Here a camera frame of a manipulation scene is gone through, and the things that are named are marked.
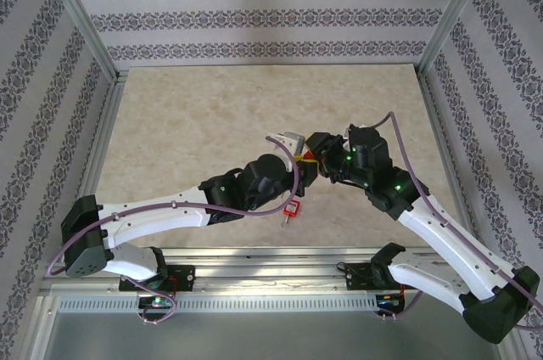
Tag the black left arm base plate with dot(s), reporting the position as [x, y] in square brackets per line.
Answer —
[186, 277]

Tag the aluminium side rail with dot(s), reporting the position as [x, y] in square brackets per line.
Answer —
[99, 143]
[445, 152]

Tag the aluminium mounting rail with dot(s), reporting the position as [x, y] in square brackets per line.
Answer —
[271, 275]

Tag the aluminium frame post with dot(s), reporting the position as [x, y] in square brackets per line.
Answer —
[80, 16]
[456, 7]

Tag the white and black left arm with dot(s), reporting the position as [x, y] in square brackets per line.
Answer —
[148, 211]

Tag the small controller board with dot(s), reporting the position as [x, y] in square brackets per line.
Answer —
[388, 301]
[158, 301]

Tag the grey metal panel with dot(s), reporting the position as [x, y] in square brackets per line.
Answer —
[271, 339]

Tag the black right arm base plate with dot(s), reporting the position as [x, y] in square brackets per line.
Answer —
[356, 279]

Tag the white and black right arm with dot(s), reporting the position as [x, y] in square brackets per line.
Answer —
[445, 241]

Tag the red safety padlock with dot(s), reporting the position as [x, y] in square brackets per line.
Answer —
[292, 208]

